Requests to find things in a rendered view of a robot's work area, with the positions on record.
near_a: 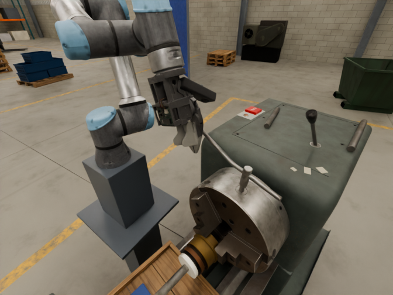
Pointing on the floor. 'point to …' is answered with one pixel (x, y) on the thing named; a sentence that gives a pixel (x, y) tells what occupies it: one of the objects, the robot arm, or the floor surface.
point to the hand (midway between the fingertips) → (196, 147)
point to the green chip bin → (366, 85)
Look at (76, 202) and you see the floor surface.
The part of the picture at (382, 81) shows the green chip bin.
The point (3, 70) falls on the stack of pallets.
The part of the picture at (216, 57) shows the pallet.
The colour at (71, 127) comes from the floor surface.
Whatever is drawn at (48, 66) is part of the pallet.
